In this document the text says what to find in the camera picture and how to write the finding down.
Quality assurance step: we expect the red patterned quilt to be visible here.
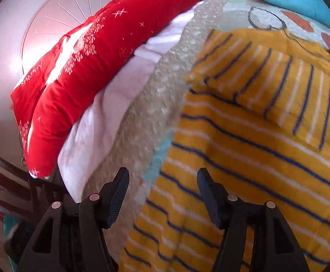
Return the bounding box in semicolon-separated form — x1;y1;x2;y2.
11;0;232;179

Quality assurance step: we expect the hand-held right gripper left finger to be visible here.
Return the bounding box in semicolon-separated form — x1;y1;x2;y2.
17;167;130;272

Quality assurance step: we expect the dark wooden chair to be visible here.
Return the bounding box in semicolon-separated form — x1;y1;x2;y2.
0;149;69;264

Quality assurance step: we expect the white bed sheet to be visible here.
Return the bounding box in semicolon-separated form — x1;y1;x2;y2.
58;0;256;203

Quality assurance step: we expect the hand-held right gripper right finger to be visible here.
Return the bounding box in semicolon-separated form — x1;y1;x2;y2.
197;168;310;272

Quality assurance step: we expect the round ceiling lamp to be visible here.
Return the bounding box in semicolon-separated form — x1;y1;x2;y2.
20;0;133;77

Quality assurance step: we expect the printed grey blanket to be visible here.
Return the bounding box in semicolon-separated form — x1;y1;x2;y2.
81;0;330;264

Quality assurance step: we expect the yellow striped shirt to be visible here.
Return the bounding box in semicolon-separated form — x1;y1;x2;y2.
118;28;330;272

